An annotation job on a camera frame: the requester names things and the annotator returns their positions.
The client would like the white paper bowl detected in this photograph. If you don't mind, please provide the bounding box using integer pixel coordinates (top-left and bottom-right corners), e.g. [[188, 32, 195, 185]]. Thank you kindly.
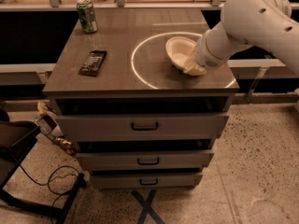
[[165, 36, 196, 71]]

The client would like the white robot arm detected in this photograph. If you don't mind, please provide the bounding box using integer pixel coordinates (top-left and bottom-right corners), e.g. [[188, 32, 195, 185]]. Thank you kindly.
[[183, 0, 299, 76]]

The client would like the green soda can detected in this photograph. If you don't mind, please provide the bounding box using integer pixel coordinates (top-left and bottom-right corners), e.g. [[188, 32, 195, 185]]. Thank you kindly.
[[77, 0, 97, 34]]

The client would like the top grey drawer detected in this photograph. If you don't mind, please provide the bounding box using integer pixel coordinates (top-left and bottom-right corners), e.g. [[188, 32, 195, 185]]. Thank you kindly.
[[57, 112, 228, 142]]

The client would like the grey drawer cabinet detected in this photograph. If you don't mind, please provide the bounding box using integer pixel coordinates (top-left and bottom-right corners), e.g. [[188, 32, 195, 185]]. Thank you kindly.
[[44, 8, 238, 176]]

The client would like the black snack bar wrapper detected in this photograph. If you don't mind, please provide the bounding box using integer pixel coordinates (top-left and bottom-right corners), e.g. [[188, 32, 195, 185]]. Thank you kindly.
[[78, 50, 107, 77]]

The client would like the middle grey drawer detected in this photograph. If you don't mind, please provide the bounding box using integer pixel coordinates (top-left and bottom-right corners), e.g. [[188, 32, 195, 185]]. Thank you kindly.
[[76, 150, 214, 171]]

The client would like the blue tape cross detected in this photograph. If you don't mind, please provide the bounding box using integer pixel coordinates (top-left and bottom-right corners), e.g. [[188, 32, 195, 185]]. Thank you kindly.
[[131, 189, 165, 224]]

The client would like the crumpled snack bag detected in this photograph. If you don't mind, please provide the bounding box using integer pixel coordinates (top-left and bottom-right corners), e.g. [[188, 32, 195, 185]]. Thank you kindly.
[[36, 101, 76, 156]]

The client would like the black floor cable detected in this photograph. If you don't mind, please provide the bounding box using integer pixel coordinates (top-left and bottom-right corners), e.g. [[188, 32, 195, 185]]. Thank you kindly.
[[19, 163, 82, 224]]

